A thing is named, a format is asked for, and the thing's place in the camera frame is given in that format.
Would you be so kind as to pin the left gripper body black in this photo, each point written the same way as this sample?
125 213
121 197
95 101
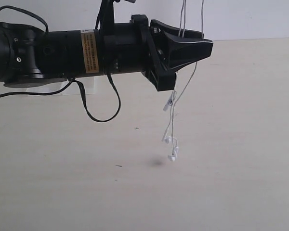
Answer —
129 47

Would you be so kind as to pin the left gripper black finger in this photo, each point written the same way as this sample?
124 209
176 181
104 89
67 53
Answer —
185 51
174 30

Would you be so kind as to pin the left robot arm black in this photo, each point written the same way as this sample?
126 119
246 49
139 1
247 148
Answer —
30 58

